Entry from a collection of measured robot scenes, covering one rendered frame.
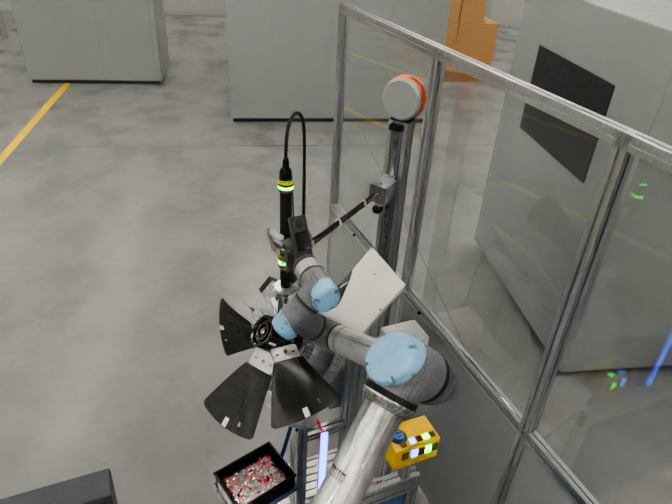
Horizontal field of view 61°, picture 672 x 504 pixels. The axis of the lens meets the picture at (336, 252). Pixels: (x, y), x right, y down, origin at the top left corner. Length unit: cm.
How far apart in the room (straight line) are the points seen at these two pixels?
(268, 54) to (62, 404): 475
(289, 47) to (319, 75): 48
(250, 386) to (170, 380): 160
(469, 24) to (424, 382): 863
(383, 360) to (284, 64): 614
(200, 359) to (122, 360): 47
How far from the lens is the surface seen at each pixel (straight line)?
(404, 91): 208
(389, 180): 217
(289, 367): 188
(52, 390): 371
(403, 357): 112
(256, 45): 703
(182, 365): 365
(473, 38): 964
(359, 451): 116
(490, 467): 237
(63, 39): 896
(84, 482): 163
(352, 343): 143
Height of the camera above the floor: 250
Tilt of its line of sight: 33 degrees down
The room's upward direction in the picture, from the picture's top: 3 degrees clockwise
